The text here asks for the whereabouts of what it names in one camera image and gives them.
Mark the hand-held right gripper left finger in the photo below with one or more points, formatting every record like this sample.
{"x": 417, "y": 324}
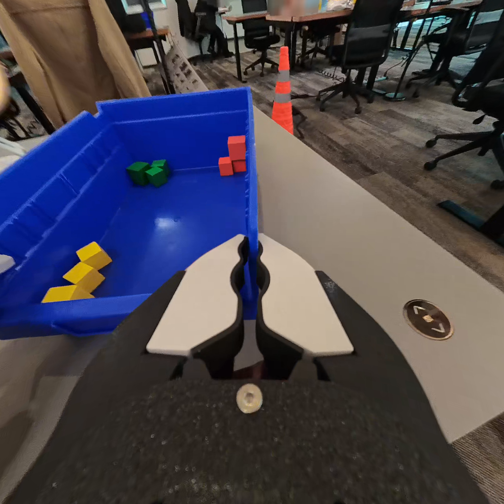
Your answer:
{"x": 197, "y": 311}

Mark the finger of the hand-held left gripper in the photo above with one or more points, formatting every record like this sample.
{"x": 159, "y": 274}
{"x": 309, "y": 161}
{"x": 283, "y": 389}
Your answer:
{"x": 6, "y": 264}

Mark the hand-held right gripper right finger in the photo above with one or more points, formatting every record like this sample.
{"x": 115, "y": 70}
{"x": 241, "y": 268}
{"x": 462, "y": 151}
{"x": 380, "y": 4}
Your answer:
{"x": 299, "y": 311}

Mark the blue plastic bin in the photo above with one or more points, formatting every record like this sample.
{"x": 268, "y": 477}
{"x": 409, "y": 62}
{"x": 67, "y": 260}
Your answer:
{"x": 165, "y": 236}

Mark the round desk control panel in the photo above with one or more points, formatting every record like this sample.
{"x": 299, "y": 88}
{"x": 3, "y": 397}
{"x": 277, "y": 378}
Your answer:
{"x": 429, "y": 319}

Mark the green wooden cube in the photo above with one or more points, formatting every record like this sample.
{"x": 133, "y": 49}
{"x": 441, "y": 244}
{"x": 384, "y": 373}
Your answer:
{"x": 137, "y": 173}
{"x": 156, "y": 177}
{"x": 161, "y": 166}

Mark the black desk foot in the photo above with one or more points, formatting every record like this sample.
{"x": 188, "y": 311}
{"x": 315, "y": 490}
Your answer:
{"x": 472, "y": 218}

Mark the orange traffic cone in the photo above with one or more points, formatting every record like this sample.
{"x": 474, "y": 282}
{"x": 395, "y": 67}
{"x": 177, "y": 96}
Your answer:
{"x": 282, "y": 110}

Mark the newspaper sheet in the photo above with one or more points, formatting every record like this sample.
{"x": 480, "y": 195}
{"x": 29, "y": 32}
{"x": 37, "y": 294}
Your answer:
{"x": 185, "y": 74}

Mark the small wooden side table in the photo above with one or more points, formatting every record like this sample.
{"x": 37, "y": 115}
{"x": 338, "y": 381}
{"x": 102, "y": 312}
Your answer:
{"x": 145, "y": 35}

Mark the black office chair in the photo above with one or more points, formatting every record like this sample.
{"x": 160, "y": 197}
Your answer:
{"x": 204, "y": 23}
{"x": 362, "y": 39}
{"x": 452, "y": 35}
{"x": 258, "y": 35}
{"x": 488, "y": 71}

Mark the wooden top office table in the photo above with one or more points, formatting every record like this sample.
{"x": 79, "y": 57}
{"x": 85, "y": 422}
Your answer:
{"x": 252, "y": 16}

